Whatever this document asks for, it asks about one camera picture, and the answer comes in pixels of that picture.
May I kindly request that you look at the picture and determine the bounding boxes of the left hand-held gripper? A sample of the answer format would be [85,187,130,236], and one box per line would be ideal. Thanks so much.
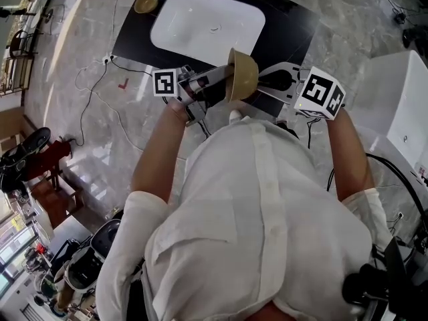
[152,64,235,126]

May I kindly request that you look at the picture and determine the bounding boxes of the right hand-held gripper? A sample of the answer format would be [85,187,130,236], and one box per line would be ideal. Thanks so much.
[257,62,346,122]

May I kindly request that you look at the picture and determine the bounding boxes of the person's right forearm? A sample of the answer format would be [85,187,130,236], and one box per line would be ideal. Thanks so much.
[326,107,375,202]

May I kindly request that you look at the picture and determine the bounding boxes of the person's left forearm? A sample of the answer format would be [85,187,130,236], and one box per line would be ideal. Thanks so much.
[131,98,188,202]

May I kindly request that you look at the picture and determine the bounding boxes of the black sink cabinet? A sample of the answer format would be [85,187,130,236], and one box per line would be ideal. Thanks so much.
[111,0,321,118]

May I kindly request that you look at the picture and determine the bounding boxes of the white rectangular sink basin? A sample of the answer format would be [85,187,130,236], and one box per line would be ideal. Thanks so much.
[149,0,267,66]

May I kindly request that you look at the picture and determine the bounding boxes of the white washbasin unit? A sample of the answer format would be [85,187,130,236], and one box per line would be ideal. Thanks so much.
[347,49,428,243]

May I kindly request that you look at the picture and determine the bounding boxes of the person's white shirt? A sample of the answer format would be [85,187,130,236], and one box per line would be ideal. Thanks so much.
[96,115,397,321]

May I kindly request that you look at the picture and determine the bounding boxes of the red stool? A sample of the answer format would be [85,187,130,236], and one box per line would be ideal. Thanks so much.
[19,135,73,187]

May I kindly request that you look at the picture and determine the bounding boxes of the black backpack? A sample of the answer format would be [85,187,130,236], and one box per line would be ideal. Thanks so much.
[0,127,53,193]

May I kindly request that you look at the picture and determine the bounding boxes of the white dome backpack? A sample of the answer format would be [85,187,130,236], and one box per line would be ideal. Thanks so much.
[63,218,124,292]

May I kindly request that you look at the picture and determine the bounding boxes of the wooden armchair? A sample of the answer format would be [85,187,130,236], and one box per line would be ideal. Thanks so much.
[0,28,37,96]

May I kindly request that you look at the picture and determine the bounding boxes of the person's black trousers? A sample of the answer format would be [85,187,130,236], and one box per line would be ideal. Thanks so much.
[128,272,151,321]

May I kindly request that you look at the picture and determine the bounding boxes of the black power cable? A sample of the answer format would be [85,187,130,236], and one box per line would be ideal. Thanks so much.
[68,60,110,146]
[108,57,154,78]

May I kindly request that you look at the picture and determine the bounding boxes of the white power cable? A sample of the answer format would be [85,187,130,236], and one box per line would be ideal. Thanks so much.
[75,57,188,162]

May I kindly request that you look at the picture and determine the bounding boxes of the tangle of black cables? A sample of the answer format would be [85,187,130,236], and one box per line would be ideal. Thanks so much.
[384,0,428,49]

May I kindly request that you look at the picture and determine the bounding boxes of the thick black cable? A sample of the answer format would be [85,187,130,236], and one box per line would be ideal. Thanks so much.
[366,152,428,220]

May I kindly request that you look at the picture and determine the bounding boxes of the black worn recording equipment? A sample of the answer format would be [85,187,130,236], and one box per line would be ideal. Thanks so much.
[342,235,428,321]

